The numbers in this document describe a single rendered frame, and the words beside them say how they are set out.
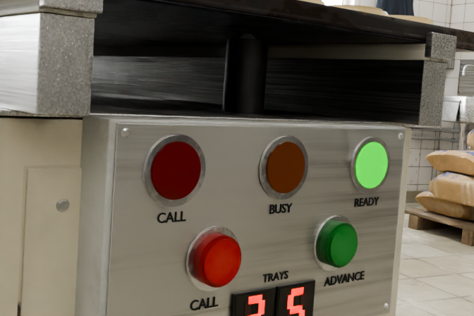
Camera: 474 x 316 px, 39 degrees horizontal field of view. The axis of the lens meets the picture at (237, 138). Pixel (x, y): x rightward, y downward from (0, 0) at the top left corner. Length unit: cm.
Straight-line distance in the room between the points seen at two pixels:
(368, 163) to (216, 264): 14
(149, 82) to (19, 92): 47
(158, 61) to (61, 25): 46
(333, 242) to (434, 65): 16
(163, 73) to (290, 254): 39
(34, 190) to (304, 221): 17
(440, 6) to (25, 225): 561
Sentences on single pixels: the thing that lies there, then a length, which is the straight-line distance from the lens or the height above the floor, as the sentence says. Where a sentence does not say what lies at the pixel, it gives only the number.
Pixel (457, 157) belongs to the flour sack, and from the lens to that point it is 452.
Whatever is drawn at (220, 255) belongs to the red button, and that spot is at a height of 76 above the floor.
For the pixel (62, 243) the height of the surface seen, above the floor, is 77.
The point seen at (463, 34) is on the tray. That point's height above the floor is 91.
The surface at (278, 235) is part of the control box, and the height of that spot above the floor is 77.
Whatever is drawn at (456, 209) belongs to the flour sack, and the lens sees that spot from 450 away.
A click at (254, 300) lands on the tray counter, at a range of 42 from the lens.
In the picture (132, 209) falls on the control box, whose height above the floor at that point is 79.
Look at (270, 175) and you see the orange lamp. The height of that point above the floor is 81.
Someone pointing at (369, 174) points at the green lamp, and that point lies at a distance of 47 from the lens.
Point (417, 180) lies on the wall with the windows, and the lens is 583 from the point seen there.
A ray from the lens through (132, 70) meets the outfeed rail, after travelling 84.
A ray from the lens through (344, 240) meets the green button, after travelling 45.
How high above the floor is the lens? 86
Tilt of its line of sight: 4 degrees down
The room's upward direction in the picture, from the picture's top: 4 degrees clockwise
